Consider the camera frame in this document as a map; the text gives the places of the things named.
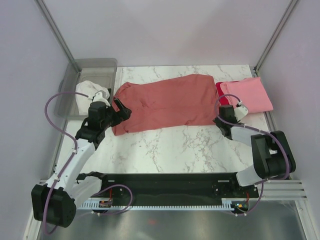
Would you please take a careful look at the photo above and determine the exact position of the salmon red t-shirt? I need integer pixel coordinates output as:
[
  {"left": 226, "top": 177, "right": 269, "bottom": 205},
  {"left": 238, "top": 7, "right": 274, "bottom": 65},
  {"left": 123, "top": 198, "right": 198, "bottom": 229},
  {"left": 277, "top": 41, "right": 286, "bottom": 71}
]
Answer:
[{"left": 112, "top": 74, "right": 218, "bottom": 136}]

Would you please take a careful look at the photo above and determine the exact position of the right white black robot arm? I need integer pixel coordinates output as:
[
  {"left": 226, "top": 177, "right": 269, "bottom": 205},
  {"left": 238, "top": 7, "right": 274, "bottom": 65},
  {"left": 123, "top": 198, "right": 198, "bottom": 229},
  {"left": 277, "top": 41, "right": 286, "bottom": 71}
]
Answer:
[{"left": 213, "top": 105, "right": 297, "bottom": 197}]

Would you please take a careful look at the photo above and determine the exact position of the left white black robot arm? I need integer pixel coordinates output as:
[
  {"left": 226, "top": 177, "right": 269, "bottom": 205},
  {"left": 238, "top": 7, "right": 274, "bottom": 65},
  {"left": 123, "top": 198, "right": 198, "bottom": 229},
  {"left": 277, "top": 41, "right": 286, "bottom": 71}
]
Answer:
[{"left": 31, "top": 98, "right": 132, "bottom": 228}]

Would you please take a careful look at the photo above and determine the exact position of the magenta red folded t-shirt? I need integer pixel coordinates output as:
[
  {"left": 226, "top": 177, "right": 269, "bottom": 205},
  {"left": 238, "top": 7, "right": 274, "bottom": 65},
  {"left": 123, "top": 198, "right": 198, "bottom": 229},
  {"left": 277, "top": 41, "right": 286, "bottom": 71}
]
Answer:
[{"left": 215, "top": 81, "right": 235, "bottom": 106}]

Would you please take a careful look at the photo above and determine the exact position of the light pink folded t-shirt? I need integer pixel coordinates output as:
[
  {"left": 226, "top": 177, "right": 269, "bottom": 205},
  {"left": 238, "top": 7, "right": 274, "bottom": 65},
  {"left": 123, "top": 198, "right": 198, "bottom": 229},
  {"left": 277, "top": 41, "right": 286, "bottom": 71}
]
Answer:
[{"left": 220, "top": 77, "right": 274, "bottom": 114}]

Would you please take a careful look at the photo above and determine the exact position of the white crumpled t-shirt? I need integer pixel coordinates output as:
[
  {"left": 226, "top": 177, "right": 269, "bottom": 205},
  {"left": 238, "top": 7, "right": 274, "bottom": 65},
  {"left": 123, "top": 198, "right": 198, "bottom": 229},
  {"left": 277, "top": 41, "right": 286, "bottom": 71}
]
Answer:
[{"left": 75, "top": 80, "right": 111, "bottom": 116}]

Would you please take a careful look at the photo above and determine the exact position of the grey transparent plastic bin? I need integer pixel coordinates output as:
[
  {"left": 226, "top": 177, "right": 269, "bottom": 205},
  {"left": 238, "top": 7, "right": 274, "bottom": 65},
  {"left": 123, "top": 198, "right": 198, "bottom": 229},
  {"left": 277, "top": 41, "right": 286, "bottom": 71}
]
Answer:
[{"left": 54, "top": 58, "right": 118, "bottom": 120}]

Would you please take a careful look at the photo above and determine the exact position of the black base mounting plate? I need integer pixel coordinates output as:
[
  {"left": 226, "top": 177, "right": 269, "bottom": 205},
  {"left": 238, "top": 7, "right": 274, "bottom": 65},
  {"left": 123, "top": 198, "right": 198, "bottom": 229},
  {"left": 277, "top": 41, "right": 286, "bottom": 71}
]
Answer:
[{"left": 94, "top": 173, "right": 259, "bottom": 205}]

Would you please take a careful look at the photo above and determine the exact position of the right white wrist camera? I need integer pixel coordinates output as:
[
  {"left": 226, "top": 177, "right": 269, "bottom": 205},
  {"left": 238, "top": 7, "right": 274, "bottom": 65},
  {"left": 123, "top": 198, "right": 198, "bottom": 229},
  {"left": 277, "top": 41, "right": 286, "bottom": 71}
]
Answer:
[{"left": 234, "top": 101, "right": 249, "bottom": 121}]

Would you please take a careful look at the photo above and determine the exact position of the white slotted cable duct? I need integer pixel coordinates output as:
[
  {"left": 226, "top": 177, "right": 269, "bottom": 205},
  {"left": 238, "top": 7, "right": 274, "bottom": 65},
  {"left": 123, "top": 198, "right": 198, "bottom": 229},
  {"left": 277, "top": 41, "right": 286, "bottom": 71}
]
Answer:
[{"left": 77, "top": 198, "right": 235, "bottom": 211}]

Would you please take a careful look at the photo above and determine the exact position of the aluminium rail profile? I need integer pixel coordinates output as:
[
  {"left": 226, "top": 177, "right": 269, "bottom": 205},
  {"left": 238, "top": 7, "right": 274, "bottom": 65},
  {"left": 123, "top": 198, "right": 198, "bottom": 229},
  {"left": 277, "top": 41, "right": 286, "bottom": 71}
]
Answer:
[{"left": 39, "top": 178, "right": 309, "bottom": 200}]

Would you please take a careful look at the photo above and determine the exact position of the right aluminium frame post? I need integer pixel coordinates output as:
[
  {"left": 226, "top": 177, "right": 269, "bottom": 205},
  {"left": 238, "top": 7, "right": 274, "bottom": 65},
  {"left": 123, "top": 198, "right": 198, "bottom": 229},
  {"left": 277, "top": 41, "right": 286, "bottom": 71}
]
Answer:
[{"left": 250, "top": 0, "right": 300, "bottom": 77}]

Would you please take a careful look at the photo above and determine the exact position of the aluminium frame post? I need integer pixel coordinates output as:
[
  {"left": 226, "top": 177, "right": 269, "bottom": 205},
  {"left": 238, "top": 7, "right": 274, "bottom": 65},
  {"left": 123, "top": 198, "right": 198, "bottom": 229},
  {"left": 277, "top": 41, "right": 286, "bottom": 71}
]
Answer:
[
  {"left": 34, "top": 0, "right": 80, "bottom": 72},
  {"left": 250, "top": 0, "right": 300, "bottom": 77}
]

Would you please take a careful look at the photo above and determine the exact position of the left aluminium frame post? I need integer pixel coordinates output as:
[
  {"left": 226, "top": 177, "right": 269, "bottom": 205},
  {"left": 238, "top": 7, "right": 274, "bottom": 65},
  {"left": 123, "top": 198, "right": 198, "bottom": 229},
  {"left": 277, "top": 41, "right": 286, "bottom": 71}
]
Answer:
[{"left": 34, "top": 0, "right": 80, "bottom": 72}]

